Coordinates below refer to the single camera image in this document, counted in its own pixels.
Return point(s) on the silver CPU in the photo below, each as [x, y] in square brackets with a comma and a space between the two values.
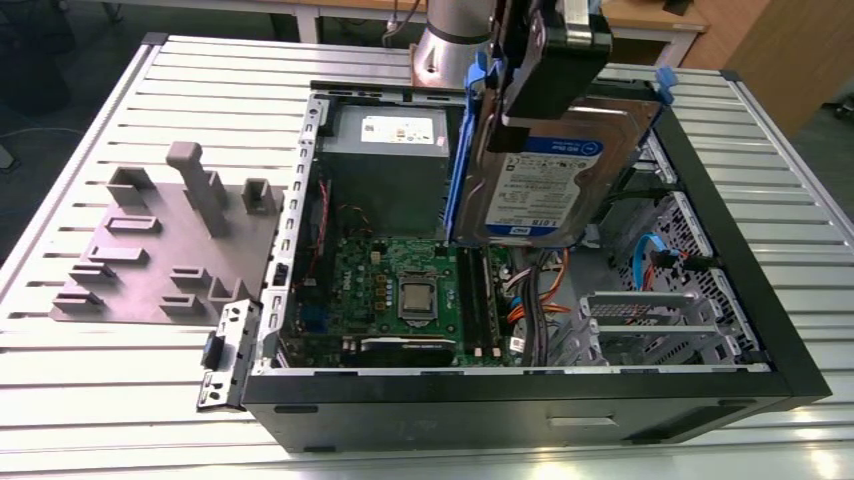
[418, 300]

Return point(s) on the metal rear bracket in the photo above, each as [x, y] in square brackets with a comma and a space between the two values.
[234, 320]

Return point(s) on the metal drive cage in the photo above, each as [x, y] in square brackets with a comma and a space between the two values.
[657, 167]

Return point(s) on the grey power supply unit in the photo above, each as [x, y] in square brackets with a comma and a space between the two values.
[387, 190]

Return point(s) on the green motherboard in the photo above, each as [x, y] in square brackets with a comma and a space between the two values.
[354, 300]

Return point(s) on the hard disk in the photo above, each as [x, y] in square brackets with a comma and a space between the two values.
[547, 190]

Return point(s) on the wooden desk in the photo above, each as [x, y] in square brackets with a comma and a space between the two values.
[654, 20]

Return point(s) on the wooden cabinet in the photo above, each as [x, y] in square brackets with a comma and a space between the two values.
[788, 60]

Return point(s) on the black graphics card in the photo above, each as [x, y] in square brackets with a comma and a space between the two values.
[401, 350]

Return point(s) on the metal disk bay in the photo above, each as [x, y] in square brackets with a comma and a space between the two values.
[641, 330]

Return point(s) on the black open PC case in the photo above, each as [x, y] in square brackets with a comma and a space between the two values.
[467, 410]

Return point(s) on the blue video port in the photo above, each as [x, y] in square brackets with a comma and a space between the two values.
[213, 350]

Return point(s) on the black CPU socket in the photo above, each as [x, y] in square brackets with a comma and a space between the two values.
[415, 276]

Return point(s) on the white table frame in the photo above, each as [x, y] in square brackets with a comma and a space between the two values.
[306, 27]

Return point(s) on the grey parts rack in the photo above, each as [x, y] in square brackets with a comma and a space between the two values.
[167, 250]

